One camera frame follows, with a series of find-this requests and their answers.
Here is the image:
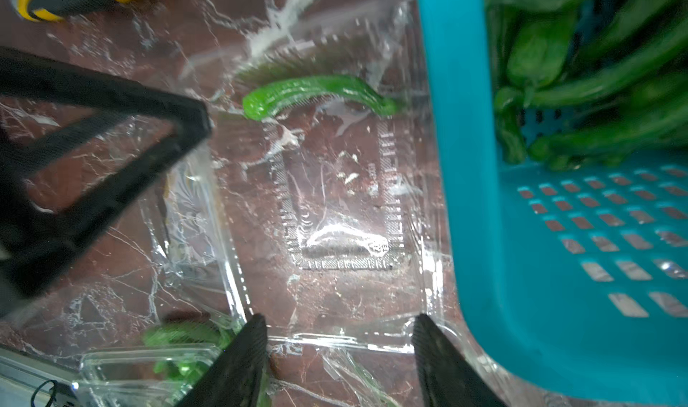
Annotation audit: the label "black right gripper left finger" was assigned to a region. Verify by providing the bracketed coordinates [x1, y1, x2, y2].
[177, 314, 268, 407]

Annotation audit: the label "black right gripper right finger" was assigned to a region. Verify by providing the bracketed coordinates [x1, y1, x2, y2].
[412, 314, 505, 407]

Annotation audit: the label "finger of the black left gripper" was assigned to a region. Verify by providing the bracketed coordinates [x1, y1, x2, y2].
[0, 45, 213, 301]

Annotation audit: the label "clear clamshell pepper container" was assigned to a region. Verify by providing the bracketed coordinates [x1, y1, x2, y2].
[142, 0, 448, 354]
[69, 320, 275, 407]

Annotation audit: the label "green peppers in basket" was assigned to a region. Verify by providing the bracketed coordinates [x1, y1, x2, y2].
[484, 0, 687, 171]

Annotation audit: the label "teal perforated plastic basket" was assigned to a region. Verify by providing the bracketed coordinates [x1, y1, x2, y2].
[419, 0, 687, 405]

